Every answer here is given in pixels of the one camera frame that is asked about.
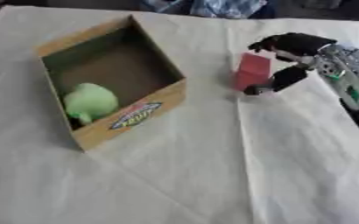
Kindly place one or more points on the tan cardboard box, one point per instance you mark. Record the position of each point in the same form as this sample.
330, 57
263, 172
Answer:
113, 84

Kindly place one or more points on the person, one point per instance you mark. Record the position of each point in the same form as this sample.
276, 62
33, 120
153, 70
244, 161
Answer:
213, 8

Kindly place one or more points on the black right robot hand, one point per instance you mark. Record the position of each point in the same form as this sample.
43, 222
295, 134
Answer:
299, 43

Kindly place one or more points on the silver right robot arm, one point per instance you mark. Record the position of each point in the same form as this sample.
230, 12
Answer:
347, 75

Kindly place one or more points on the red rectangular block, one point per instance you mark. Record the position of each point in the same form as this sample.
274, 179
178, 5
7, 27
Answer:
252, 72

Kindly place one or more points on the green soft toy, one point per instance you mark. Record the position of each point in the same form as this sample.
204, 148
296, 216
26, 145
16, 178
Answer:
89, 102

